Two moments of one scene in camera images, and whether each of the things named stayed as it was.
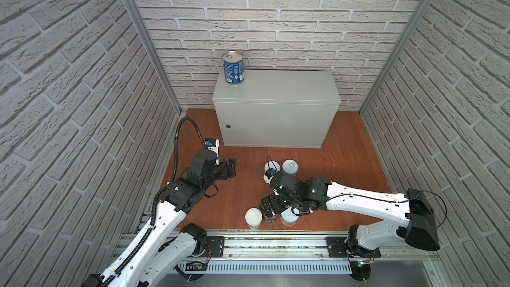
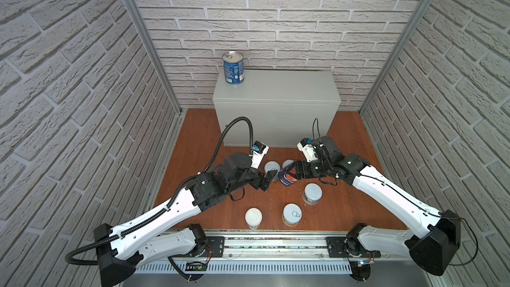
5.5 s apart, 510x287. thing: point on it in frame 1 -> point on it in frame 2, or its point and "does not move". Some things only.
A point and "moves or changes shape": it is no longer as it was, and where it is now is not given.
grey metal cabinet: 278,108 does not move
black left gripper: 229,170 -> 265,179
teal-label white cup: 290,166 does not move
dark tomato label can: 271,219 moves or changes shape
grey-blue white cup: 272,165 does not move
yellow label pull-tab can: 288,218 does not move
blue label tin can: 234,67 does not move
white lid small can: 253,217 does not move
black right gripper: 272,199 -> 305,174
